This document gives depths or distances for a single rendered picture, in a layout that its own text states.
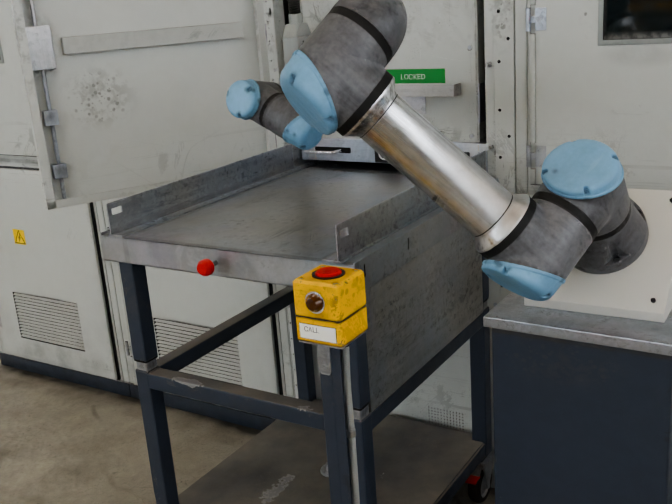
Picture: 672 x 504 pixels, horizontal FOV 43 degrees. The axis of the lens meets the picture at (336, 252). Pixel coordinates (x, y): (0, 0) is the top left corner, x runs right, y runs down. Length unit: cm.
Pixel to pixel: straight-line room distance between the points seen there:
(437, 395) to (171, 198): 90
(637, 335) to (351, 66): 61
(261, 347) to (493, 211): 139
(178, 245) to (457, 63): 82
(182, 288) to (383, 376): 116
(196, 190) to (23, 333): 151
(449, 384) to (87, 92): 118
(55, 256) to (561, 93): 185
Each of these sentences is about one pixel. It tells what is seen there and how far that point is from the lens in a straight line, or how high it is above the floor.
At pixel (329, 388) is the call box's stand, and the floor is 72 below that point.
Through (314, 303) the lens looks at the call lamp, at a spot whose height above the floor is 87.
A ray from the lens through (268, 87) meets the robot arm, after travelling 168.
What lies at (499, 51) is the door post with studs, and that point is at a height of 114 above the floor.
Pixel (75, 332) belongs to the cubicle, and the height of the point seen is 21.
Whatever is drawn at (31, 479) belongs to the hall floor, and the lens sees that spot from 271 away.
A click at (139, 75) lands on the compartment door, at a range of 222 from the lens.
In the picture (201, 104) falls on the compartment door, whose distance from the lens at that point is 228.
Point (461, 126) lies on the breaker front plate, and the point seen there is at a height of 96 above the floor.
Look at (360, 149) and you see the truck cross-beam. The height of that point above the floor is 90.
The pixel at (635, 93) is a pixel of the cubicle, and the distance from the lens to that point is 190.
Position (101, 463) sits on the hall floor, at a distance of 270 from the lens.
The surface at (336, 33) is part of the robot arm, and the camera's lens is 124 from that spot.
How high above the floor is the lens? 130
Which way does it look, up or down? 17 degrees down
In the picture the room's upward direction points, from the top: 4 degrees counter-clockwise
